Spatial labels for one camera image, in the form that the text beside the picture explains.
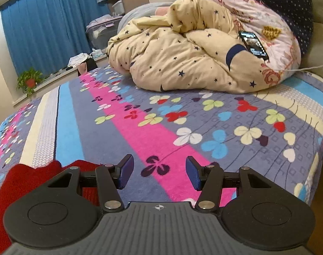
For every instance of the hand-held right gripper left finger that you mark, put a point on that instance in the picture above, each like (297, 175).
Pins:
(125, 170)

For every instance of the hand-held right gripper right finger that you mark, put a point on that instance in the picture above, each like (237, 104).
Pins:
(194, 172)

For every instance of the red knit sweater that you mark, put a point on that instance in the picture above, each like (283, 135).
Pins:
(18, 180)

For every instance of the white clothes pile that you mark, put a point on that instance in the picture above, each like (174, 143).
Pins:
(77, 59)

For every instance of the floral striped bed blanket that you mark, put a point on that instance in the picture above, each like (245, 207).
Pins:
(204, 117)

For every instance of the pink and black cloth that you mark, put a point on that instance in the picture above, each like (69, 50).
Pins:
(87, 66)

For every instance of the yellow star print duvet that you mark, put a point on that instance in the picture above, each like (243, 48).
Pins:
(177, 58)

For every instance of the tissue pack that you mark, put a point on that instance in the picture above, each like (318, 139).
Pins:
(98, 53)

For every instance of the potted green plant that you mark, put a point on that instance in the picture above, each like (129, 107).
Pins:
(30, 78)

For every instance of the clear plastic storage bin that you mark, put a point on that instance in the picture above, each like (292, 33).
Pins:
(103, 34)

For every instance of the black smartphone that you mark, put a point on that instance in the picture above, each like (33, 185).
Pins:
(253, 43)

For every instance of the grey pillow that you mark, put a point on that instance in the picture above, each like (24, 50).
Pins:
(140, 12)

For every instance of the blue curtain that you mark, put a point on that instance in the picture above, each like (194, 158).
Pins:
(44, 32)

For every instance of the small clear plastic box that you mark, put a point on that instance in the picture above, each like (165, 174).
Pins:
(118, 7)

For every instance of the dark blue dotted pillow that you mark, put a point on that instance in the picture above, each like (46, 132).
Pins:
(278, 2)

